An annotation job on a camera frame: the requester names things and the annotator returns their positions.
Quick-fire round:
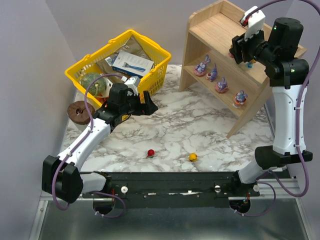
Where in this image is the purple cable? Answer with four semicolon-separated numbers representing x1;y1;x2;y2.
51;73;128;219
232;0;320;218

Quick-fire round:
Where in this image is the yellow plastic basket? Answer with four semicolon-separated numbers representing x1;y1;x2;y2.
64;29;172;111

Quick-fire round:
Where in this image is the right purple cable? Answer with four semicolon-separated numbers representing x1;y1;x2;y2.
232;0;320;218

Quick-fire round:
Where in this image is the yellow duck toy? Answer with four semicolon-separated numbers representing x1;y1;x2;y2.
188;153;198;162

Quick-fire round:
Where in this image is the white orange plush toy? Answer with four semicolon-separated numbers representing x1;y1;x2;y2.
101;77;113;98

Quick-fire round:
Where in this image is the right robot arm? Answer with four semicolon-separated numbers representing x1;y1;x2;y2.
229;17;313;185

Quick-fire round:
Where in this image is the bunny holding strawberry cake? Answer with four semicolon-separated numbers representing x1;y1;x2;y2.
206;63;218;82

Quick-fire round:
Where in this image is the brown foil bag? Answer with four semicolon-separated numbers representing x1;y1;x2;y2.
96;35;155;79

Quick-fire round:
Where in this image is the yellow blue minion toy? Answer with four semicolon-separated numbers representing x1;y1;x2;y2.
246;59;256;69

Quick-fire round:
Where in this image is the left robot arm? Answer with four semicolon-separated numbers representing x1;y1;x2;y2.
41;83;158;204

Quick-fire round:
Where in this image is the wooden shelf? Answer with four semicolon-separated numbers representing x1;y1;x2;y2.
178;0;308;139

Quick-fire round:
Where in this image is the red round toy figure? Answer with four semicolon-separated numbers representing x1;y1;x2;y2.
146;149;155;159

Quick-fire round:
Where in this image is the green melon toy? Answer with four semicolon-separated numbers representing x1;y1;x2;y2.
79;72;107;96

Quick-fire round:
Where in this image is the brown lid white canister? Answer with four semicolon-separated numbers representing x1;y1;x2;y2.
67;100;91;132

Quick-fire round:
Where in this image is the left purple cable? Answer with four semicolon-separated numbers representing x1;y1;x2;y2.
51;73;128;219

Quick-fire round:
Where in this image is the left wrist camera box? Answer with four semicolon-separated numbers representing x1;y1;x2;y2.
124;76;141;96

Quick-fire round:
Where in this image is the blue razor package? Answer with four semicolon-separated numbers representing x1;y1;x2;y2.
112;50;154;78

